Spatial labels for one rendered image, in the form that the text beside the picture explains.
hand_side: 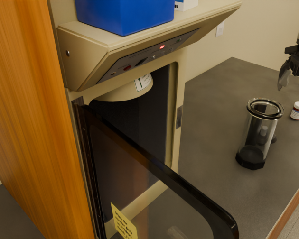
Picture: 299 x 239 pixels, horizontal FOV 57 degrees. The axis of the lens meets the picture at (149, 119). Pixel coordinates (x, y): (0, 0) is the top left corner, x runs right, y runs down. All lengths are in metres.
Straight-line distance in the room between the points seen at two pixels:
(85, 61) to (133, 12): 0.09
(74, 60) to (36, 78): 0.10
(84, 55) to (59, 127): 0.10
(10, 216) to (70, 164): 0.54
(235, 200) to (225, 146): 0.25
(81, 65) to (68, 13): 0.08
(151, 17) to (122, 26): 0.05
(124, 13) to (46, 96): 0.13
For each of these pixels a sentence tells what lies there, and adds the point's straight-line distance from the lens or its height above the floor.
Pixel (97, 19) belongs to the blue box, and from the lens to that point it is 0.39.
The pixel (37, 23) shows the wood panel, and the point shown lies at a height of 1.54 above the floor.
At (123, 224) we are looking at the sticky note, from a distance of 0.54.
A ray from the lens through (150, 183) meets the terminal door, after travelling 0.37.
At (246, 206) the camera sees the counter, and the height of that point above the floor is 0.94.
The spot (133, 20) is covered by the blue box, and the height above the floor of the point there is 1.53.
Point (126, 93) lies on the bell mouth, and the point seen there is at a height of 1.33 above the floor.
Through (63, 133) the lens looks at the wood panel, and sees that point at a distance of 0.37.
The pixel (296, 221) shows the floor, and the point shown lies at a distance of 2.20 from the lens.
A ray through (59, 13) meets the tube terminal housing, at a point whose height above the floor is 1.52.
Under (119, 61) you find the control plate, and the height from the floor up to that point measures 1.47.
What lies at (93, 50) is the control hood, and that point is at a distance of 0.36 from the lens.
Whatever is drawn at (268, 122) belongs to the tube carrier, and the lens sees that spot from 0.90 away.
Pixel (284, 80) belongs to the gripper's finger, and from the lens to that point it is 1.18.
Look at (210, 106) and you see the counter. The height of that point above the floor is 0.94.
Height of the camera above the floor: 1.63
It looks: 35 degrees down
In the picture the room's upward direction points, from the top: straight up
